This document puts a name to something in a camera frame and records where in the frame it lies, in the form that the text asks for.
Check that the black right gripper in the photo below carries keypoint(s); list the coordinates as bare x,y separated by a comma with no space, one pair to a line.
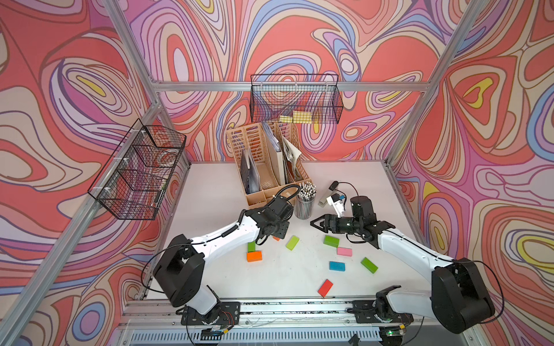
327,222

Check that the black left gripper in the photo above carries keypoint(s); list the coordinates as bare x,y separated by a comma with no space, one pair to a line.
284,229

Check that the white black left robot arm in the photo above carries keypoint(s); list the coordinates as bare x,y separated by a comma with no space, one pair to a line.
179,271

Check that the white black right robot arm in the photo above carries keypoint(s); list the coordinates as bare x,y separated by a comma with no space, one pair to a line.
457,296

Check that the light green block centre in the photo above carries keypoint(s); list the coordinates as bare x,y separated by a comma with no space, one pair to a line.
292,243

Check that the pink block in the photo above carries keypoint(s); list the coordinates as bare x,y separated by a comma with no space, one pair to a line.
344,252

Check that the grey stapler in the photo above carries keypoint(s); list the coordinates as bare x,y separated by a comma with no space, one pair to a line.
327,193

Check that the teal block lower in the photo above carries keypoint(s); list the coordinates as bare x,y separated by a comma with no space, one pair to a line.
337,266

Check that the beige plastic file organizer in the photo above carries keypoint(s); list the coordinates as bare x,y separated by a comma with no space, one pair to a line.
255,139

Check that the red block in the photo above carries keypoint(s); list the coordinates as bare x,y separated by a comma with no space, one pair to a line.
325,288

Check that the yellow sticky notes pad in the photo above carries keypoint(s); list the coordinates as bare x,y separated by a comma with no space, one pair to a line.
298,117

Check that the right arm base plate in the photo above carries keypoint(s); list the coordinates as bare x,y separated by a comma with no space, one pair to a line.
373,312

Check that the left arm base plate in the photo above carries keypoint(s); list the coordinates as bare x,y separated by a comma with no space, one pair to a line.
224,314

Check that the black wire basket back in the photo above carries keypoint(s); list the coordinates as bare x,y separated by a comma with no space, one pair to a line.
272,95

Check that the black wire basket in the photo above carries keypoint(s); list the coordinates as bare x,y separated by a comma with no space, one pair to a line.
272,95
133,183

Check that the black wire basket left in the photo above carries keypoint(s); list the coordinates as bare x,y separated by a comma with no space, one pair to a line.
133,183

